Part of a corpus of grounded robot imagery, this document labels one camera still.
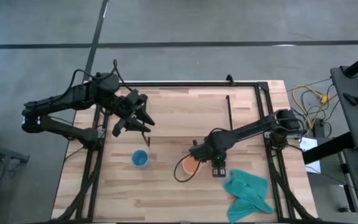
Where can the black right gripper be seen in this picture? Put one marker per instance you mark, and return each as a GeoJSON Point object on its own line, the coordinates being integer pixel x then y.
{"type": "Point", "coordinates": [202, 152]}

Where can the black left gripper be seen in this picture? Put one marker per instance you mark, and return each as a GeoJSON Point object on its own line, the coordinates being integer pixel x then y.
{"type": "Point", "coordinates": [130, 102]}

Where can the white mug orange inside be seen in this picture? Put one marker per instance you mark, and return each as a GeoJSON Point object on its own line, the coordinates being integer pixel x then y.
{"type": "Point", "coordinates": [190, 167]}

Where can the small blue cup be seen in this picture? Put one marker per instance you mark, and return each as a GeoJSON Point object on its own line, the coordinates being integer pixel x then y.
{"type": "Point", "coordinates": [140, 158]}

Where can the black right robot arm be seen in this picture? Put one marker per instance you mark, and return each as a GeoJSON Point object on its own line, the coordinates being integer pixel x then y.
{"type": "Point", "coordinates": [250, 127]}

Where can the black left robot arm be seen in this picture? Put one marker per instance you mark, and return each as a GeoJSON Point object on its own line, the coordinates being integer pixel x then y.
{"type": "Point", "coordinates": [73, 93]}

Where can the teal cloth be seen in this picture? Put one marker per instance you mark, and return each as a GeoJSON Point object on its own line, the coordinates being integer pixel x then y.
{"type": "Point", "coordinates": [247, 193]}

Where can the white paper sheet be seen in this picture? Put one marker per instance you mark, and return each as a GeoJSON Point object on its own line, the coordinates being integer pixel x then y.
{"type": "Point", "coordinates": [309, 144]}

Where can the black desk beam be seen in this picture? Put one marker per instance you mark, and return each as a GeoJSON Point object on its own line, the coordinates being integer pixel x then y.
{"type": "Point", "coordinates": [328, 147]}

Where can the grey desk with keyboard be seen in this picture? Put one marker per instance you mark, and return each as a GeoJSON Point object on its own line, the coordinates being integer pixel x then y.
{"type": "Point", "coordinates": [357, 174]}

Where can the black table frame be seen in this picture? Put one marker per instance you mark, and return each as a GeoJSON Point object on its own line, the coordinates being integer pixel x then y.
{"type": "Point", "coordinates": [182, 84]}

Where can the black frame clamp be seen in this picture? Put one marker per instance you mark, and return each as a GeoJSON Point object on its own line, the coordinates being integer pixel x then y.
{"type": "Point", "coordinates": [230, 79]}

